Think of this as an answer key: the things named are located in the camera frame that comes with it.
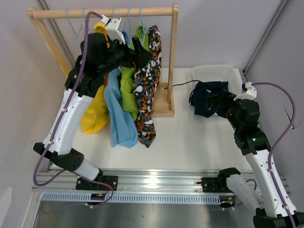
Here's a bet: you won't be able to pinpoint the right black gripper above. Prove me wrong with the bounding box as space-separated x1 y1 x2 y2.
206 89 241 132

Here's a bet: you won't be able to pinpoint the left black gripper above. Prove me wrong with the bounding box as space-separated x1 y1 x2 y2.
98 34 153 76

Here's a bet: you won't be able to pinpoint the navy blue shorts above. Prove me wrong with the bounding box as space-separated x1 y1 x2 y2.
189 81 228 118

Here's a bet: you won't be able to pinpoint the lime green shorts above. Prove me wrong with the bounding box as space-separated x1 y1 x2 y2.
120 26 149 121

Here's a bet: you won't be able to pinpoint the blue hanger of green shorts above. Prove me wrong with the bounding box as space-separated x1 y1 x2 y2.
127 7 135 48

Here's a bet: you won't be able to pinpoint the blue hanger of camouflage shorts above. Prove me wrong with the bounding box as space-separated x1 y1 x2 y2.
140 7 148 50

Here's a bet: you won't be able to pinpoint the camouflage patterned shorts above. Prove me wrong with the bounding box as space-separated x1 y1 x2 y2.
133 25 162 148

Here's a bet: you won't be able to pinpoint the blue hanger of navy shorts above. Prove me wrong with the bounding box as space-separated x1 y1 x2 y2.
65 9 83 40

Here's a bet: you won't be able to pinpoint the light blue shorts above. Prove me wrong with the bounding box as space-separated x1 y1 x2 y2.
104 68 138 148

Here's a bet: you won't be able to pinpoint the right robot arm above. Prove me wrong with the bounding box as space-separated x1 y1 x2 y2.
207 89 304 228

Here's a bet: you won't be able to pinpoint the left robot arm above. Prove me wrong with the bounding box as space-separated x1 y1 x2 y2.
33 33 152 190

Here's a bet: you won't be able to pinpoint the yellow shorts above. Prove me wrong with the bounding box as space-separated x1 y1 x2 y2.
80 21 110 134

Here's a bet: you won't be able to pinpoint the blue hanger of yellow shorts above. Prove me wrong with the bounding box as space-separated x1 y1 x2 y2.
76 8 86 37

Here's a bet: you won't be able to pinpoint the white plastic basket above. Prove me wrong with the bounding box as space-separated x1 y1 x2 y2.
192 64 244 116

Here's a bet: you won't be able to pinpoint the wooden clothes rack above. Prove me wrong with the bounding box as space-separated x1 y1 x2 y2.
27 3 179 118

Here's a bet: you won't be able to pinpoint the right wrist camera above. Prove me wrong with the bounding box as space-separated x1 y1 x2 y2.
234 82 257 101

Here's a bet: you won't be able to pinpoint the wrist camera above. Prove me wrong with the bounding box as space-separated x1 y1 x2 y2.
234 82 257 101
101 14 126 45

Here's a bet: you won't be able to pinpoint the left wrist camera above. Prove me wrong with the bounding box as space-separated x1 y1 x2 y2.
101 14 126 45

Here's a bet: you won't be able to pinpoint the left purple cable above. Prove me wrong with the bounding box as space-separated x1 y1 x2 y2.
32 11 105 187

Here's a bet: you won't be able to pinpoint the purple cable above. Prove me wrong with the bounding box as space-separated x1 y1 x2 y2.
251 81 300 228
32 11 105 187

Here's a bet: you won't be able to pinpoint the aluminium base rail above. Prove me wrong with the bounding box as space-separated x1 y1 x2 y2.
32 167 290 194

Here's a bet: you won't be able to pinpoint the slotted cable duct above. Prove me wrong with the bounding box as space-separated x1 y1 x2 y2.
41 192 223 205

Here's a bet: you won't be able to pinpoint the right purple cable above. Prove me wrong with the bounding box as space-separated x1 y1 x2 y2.
251 81 300 228

